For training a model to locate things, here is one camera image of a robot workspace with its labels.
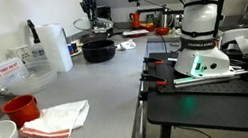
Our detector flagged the crumpled white towel red stripes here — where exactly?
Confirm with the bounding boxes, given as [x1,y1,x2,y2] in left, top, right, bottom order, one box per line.
[114,38,138,53]

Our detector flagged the white headset device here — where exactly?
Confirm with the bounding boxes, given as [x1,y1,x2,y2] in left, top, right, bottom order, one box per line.
[217,26,248,67]

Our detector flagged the spray bottle black nozzle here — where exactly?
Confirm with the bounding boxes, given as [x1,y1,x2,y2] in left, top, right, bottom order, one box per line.
[26,17,48,63]

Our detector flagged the white plate red rim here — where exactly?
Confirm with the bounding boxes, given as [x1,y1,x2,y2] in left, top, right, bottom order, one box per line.
[122,26,151,41]

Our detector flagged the stainless steel kettle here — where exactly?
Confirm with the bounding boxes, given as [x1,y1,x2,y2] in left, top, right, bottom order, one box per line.
[154,8,178,31]

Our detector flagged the black perforated robot table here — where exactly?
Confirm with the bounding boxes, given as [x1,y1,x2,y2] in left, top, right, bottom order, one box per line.
[131,36,248,138]

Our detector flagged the red pitcher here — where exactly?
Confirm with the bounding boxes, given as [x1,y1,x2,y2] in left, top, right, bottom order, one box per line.
[128,10,144,31]

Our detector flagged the small plate with jars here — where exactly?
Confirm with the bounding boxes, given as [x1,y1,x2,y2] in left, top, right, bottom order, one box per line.
[66,40,84,58]

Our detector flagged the small red bowl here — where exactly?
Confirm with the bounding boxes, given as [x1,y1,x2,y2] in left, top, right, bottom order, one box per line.
[155,25,172,37]

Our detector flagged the red plastic cup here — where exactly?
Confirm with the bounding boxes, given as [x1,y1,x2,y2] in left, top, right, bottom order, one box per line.
[0,92,43,131]

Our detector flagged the black clamp orange handle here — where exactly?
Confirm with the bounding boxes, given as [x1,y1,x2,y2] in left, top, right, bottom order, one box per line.
[141,53,166,69]
[138,69,169,90]

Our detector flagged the black coffee machine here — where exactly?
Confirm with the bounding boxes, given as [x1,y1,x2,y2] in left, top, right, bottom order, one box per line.
[95,3,114,23]

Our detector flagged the white paper towel roll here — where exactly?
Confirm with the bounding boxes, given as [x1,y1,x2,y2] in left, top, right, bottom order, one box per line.
[35,20,75,76]

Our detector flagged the black cooking pot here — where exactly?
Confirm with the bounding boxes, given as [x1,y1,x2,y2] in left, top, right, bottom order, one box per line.
[80,37,119,65]

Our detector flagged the white power outlet block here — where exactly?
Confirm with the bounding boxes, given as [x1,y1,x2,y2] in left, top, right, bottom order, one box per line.
[6,43,34,66]

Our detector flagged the flat folded white towel red stripes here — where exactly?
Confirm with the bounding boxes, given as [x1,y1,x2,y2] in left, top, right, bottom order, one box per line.
[15,99,95,138]

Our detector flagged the round glass lid black knob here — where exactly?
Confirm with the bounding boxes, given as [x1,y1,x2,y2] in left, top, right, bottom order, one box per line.
[71,12,115,38]

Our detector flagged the white first aid kit box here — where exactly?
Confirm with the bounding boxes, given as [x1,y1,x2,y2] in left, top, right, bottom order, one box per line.
[0,55,32,93]

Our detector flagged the silver aluminium rail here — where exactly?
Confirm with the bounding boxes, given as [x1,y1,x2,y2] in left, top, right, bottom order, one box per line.
[172,64,248,90]

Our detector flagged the clear plastic round container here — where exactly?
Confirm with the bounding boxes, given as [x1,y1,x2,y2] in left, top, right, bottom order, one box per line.
[0,57,61,99]

